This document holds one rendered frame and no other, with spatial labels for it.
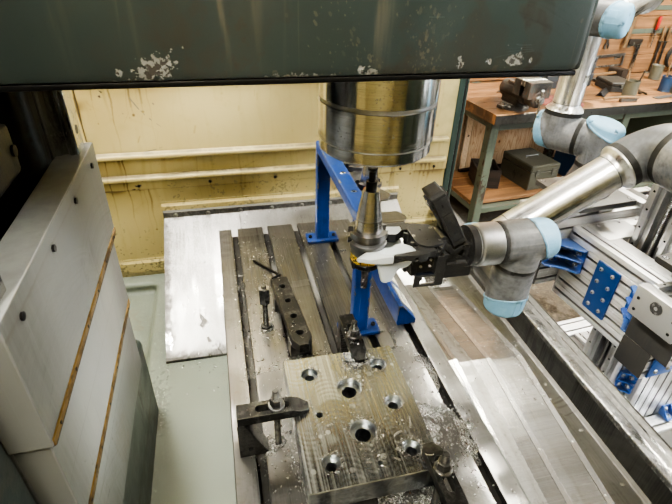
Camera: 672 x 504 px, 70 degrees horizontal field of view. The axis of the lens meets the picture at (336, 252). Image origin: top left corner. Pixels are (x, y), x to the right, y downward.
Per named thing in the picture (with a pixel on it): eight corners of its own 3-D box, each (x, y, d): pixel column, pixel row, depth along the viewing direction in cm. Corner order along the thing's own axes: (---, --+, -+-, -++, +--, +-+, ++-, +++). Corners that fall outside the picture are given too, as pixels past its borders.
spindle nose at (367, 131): (313, 128, 74) (313, 44, 68) (414, 127, 76) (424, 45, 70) (323, 170, 61) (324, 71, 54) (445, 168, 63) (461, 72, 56)
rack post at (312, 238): (335, 233, 159) (337, 147, 143) (338, 241, 155) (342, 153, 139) (305, 235, 157) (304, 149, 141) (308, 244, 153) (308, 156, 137)
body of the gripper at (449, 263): (409, 289, 80) (476, 281, 82) (416, 245, 75) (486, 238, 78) (394, 263, 86) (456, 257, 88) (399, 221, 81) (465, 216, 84)
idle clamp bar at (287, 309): (288, 295, 131) (287, 275, 128) (315, 362, 111) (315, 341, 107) (270, 298, 130) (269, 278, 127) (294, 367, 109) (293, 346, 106)
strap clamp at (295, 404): (307, 430, 95) (306, 378, 87) (310, 445, 93) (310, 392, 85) (239, 443, 93) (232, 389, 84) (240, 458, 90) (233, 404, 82)
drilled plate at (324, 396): (387, 361, 106) (389, 345, 103) (441, 484, 83) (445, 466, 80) (283, 378, 101) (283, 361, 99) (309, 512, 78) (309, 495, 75)
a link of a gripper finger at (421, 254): (398, 269, 74) (444, 256, 77) (399, 260, 73) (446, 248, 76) (382, 253, 77) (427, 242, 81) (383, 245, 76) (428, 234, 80)
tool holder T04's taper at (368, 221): (352, 221, 77) (354, 183, 74) (379, 220, 78) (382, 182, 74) (356, 236, 74) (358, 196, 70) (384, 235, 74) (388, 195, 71)
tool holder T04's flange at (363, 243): (345, 232, 79) (346, 219, 78) (382, 231, 80) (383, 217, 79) (351, 253, 74) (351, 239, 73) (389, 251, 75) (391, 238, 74)
